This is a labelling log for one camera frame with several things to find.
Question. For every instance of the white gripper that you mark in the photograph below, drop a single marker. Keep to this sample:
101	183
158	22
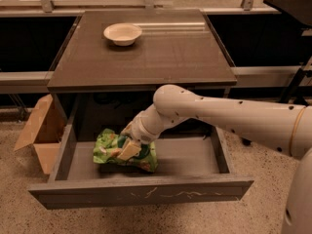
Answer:
142	130

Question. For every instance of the green rice chip bag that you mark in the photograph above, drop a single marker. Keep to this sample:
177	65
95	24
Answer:
109	144

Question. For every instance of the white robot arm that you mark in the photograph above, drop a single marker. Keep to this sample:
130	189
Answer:
174	101

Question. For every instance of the grey open top drawer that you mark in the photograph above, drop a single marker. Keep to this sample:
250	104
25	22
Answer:
194	165

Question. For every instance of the dark grey cabinet counter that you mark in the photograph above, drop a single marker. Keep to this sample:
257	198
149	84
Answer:
175	47

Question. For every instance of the brown cardboard box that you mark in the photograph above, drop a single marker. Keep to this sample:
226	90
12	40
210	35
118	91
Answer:
43	131

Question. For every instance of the white bowl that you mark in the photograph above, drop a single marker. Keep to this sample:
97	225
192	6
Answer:
122	34

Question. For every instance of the black table at right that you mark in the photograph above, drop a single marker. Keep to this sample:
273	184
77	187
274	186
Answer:
292	10

